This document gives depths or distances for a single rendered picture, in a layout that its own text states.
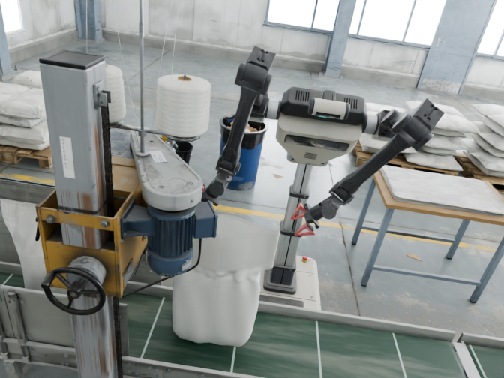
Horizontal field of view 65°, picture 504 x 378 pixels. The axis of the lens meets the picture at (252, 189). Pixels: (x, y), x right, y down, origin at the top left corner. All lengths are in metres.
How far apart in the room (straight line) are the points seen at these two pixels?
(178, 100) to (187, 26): 8.51
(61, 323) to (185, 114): 1.17
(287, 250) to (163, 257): 1.21
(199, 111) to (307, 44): 8.34
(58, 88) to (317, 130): 1.13
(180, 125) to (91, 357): 0.92
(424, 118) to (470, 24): 8.77
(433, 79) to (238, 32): 4.48
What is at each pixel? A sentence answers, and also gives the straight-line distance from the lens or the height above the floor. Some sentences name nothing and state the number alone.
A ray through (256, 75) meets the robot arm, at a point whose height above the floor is 1.72.
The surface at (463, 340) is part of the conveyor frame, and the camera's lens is 2.61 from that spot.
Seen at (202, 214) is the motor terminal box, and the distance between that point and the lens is 1.28.
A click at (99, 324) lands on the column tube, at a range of 1.53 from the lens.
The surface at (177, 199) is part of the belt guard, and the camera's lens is 1.16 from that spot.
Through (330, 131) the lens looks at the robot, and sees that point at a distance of 1.85.
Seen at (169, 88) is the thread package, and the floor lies 1.67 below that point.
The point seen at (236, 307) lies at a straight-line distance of 1.88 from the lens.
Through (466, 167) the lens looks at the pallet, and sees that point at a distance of 5.71.
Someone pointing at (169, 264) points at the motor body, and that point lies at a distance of 1.32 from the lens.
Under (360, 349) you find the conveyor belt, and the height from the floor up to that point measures 0.38.
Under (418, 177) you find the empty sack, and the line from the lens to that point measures 3.23.
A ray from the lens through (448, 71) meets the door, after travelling 10.19.
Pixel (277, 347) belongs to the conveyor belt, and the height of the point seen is 0.38.
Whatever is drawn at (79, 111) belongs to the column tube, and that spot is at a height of 1.65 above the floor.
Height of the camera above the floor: 2.02
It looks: 30 degrees down
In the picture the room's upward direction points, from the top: 8 degrees clockwise
